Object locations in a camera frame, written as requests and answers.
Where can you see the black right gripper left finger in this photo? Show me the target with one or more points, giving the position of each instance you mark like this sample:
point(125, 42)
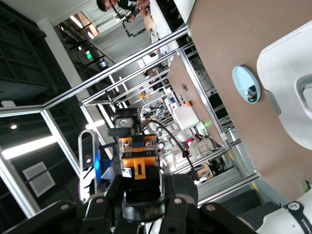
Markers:
point(97, 214)

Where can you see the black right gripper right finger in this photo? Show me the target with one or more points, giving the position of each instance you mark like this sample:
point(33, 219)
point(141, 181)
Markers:
point(180, 207)

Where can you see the orange push button switch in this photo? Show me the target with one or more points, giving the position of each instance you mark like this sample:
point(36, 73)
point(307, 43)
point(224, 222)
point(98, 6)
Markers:
point(139, 165)

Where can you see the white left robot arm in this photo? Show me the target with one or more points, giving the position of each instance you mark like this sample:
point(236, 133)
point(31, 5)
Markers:
point(268, 219)

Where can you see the beige chair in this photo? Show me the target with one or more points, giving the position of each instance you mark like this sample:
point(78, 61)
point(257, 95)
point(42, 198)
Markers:
point(201, 147)

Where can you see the white ventilation grille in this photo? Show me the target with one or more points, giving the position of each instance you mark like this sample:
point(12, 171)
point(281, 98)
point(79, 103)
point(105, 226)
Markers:
point(39, 179)

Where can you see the white cubic box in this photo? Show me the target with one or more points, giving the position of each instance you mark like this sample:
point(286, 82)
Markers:
point(184, 118)

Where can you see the brown neighbouring work table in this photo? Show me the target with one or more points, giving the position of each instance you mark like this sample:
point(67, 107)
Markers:
point(195, 92)

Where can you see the yellow ball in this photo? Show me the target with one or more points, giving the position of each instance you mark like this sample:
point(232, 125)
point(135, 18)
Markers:
point(143, 95)

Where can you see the light blue round plate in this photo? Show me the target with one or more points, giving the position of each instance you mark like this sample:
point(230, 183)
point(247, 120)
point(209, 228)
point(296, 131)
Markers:
point(242, 80)

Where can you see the white lunch box grey clips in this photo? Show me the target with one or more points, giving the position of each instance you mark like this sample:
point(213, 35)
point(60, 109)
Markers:
point(280, 85)

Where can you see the green exit sign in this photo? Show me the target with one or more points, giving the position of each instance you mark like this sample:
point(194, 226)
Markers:
point(89, 54)

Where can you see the person with black hair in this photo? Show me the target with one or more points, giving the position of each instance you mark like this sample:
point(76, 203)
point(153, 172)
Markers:
point(104, 5)

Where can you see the aluminium cell frame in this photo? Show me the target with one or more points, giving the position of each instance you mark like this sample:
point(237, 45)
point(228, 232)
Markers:
point(22, 111)

